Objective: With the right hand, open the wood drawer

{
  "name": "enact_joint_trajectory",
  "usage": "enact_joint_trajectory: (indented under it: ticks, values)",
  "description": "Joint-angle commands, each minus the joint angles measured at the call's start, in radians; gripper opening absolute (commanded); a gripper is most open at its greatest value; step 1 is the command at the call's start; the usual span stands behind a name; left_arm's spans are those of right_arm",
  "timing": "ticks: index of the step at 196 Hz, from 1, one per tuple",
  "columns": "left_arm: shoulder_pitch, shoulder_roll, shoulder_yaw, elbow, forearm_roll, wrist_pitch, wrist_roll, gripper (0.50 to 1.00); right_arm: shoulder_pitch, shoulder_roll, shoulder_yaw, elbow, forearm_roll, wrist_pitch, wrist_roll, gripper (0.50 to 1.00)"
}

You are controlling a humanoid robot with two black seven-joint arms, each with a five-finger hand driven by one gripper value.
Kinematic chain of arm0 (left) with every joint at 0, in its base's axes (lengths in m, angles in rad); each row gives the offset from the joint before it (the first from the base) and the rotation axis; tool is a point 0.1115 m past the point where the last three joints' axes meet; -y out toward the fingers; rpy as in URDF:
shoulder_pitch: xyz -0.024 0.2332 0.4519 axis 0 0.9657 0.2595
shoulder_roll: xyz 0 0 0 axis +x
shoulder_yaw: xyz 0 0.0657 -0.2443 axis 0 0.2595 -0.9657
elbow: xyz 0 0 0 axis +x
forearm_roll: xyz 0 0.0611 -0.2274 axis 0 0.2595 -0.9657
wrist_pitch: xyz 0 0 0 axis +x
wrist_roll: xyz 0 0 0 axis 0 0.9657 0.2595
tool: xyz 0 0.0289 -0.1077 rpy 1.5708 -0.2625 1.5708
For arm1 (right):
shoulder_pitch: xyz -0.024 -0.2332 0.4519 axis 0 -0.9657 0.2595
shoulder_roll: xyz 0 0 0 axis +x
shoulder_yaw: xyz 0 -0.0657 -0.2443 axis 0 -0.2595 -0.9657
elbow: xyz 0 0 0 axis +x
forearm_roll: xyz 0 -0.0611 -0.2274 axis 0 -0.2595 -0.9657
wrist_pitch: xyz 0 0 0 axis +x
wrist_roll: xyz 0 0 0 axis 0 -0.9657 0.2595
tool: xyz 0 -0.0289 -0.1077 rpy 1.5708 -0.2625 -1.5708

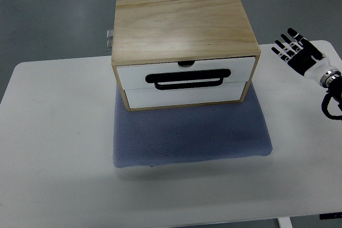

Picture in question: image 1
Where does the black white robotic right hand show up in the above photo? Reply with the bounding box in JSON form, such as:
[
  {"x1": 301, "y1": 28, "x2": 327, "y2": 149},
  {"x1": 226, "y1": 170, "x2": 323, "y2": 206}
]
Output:
[{"x1": 271, "y1": 28, "x2": 332, "y2": 79}]

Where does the white drawer black handle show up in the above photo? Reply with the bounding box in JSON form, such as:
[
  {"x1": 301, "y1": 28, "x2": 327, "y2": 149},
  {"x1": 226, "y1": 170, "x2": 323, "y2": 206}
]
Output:
[{"x1": 117, "y1": 57, "x2": 255, "y2": 90}]

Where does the wooden drawer cabinet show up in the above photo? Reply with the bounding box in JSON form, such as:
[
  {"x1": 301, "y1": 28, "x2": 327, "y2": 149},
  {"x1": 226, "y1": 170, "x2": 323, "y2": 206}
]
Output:
[{"x1": 111, "y1": 0, "x2": 261, "y2": 111}]

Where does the black table control box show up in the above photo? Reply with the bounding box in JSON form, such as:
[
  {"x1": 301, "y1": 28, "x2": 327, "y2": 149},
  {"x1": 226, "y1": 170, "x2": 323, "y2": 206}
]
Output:
[{"x1": 319, "y1": 212, "x2": 342, "y2": 220}]

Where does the white table leg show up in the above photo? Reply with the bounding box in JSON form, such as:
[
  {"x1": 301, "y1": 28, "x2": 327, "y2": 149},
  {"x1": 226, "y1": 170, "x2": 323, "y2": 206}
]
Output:
[{"x1": 277, "y1": 217, "x2": 293, "y2": 228}]

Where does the blue mesh mat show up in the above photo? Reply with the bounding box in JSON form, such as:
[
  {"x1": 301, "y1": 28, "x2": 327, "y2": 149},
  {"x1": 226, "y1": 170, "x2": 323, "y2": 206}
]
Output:
[{"x1": 113, "y1": 87, "x2": 273, "y2": 168}]

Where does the silver metal clamp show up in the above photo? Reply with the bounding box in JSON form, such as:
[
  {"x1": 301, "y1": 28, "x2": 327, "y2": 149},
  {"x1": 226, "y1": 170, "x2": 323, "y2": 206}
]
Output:
[{"x1": 106, "y1": 29, "x2": 113, "y2": 50}]

